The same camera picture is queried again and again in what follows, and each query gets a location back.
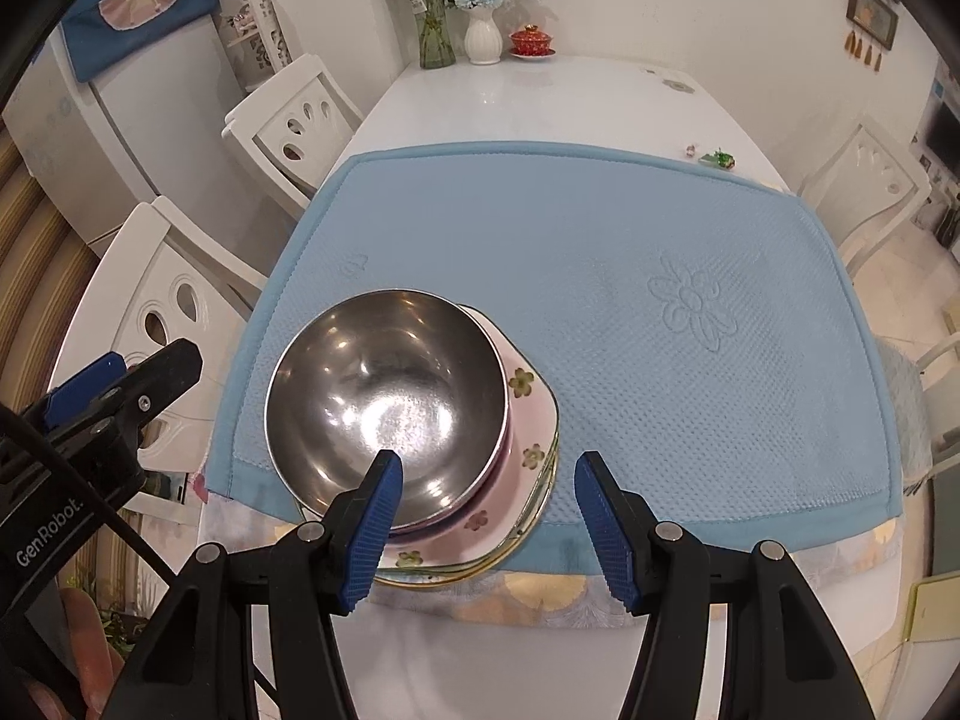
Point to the hanging tassel wall ornament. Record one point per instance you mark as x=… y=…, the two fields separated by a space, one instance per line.
x=868 y=52

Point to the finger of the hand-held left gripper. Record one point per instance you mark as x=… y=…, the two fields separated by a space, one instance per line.
x=82 y=382
x=169 y=371

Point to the white refrigerator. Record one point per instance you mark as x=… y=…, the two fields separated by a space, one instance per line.
x=165 y=135

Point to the white carved shelf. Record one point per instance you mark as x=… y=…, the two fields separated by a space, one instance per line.
x=259 y=37

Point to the pale yellow board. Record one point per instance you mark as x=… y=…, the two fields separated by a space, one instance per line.
x=934 y=611

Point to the brown slatted panel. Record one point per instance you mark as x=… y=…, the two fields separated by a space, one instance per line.
x=30 y=255

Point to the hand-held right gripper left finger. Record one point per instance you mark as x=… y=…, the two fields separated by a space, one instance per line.
x=371 y=540

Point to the floral tablecloth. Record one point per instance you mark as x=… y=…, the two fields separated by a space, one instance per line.
x=570 y=607

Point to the light blue table mat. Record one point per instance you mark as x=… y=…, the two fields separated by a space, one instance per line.
x=675 y=405

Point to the green glass vase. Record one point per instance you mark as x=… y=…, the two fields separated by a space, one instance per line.
x=436 y=37

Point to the red lidded teacup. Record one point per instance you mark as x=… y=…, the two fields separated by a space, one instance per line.
x=532 y=41

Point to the black television screen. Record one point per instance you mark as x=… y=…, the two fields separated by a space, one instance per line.
x=946 y=127

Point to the magenta steel bowl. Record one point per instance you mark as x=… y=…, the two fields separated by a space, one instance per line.
x=390 y=405

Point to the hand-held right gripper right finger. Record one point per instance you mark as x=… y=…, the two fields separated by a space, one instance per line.
x=604 y=532

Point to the white green clover plate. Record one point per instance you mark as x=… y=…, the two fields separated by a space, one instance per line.
x=534 y=420
x=491 y=556

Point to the small green toy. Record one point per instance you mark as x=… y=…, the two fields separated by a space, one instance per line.
x=718 y=159

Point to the white ribbed vase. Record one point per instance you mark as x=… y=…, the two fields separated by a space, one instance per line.
x=483 y=37

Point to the person's left hand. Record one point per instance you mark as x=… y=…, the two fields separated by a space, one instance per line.
x=90 y=652

